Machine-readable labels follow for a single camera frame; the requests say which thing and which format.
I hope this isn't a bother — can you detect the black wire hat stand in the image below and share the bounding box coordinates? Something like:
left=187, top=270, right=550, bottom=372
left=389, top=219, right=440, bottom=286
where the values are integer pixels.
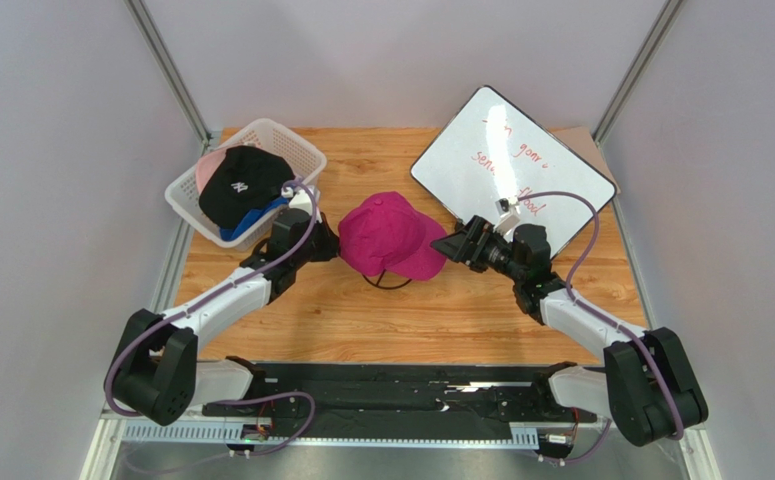
left=361, top=271, right=413, bottom=291

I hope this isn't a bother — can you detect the white dry-erase board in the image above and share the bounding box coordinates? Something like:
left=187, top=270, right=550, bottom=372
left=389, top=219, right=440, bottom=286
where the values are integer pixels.
left=410, top=86, right=617, bottom=254

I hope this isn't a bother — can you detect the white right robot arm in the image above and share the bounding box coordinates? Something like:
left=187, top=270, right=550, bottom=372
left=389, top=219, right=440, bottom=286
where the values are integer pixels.
left=431, top=216, right=709, bottom=446

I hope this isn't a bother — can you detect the white plastic basket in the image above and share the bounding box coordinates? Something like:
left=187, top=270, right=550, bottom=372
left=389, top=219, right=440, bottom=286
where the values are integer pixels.
left=164, top=118, right=327, bottom=251

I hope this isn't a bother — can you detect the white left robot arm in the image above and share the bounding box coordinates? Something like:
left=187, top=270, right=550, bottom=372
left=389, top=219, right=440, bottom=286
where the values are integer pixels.
left=104, top=208, right=339, bottom=426

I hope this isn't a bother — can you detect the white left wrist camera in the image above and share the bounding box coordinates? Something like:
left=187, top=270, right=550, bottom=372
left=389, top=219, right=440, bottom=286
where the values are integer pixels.
left=281, top=181, right=319, bottom=216

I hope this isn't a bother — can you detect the magenta baseball cap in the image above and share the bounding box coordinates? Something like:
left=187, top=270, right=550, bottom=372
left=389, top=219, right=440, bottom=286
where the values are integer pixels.
left=338, top=191, right=446, bottom=281

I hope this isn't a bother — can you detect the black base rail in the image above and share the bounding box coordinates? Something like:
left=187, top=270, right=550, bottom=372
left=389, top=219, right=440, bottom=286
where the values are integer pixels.
left=196, top=362, right=597, bottom=441

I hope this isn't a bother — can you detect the blue cap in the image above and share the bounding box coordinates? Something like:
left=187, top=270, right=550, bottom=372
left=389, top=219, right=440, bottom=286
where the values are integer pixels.
left=219, top=197, right=289, bottom=242

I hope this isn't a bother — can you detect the black NY baseball cap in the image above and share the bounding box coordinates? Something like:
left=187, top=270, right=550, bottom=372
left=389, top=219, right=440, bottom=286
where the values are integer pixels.
left=199, top=145, right=295, bottom=228

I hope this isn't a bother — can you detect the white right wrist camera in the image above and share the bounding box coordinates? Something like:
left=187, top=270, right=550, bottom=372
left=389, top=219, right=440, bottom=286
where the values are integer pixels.
left=495, top=196, right=521, bottom=237

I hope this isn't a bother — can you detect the light pink cap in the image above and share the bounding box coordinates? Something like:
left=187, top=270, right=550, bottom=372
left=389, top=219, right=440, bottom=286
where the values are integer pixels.
left=194, top=149, right=226, bottom=194

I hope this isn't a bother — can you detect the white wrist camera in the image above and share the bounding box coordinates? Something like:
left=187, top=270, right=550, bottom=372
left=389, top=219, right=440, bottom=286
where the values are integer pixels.
left=495, top=196, right=521, bottom=237
left=281, top=181, right=319, bottom=216

